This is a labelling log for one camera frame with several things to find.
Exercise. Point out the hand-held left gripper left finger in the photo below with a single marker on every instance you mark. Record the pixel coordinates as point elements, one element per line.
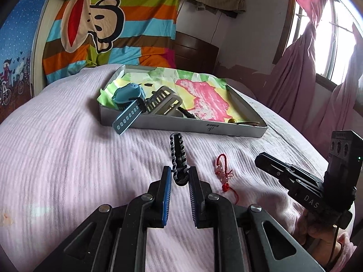
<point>167,195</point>

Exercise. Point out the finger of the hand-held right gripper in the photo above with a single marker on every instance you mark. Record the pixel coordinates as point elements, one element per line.
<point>272,165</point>

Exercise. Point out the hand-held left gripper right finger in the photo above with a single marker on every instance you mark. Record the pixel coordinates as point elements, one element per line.
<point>193,195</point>

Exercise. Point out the shallow grey cardboard box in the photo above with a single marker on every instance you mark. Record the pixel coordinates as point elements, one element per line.
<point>175,124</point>

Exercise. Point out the pale hair claw clip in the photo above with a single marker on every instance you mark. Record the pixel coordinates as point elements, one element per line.
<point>166,96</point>

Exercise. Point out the blue wrist watch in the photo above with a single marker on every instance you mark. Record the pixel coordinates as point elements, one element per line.
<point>127,93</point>

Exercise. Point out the person's right forearm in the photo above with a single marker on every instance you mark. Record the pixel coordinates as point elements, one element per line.
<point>347,249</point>

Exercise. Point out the person's right hand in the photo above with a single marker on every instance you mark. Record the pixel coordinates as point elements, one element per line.
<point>314,232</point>

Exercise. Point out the pink curtain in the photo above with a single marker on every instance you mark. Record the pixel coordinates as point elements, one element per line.
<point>300,85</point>

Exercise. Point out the pastel printed cloth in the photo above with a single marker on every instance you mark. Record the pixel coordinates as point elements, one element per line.
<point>204,96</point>

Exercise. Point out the window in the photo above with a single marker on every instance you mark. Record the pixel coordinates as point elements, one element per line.
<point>334,42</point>

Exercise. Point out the striped monkey bed sheet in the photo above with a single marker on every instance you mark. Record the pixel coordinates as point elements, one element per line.
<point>113,25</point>

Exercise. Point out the blue printed fabric wardrobe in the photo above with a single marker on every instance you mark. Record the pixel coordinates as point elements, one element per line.
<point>17,48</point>

